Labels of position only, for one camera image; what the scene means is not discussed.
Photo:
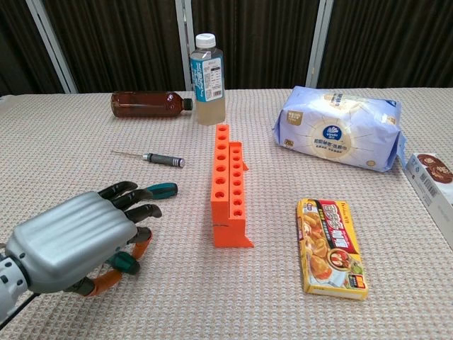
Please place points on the long white wrap box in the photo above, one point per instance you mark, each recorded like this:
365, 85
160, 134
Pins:
431, 191

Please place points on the yellow curry box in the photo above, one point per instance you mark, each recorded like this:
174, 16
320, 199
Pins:
329, 248

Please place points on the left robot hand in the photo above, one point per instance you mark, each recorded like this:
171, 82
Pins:
70, 241

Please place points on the aluminium partition post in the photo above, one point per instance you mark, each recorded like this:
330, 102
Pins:
183, 21
320, 42
53, 49

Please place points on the pale blue tissue pack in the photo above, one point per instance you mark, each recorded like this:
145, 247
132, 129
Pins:
336, 134

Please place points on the brown plastic bottle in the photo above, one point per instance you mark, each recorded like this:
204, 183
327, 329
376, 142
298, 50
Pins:
141, 104

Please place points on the beige woven tablecloth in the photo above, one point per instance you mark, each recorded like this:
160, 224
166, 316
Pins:
177, 301

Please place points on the grey metal precision screwdriver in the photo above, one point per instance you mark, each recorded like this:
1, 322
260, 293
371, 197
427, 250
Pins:
164, 160

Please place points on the orange tool holder block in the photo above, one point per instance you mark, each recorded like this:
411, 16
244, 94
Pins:
217, 212

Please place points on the clear bottle white cap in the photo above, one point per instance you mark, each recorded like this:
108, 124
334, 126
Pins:
209, 81

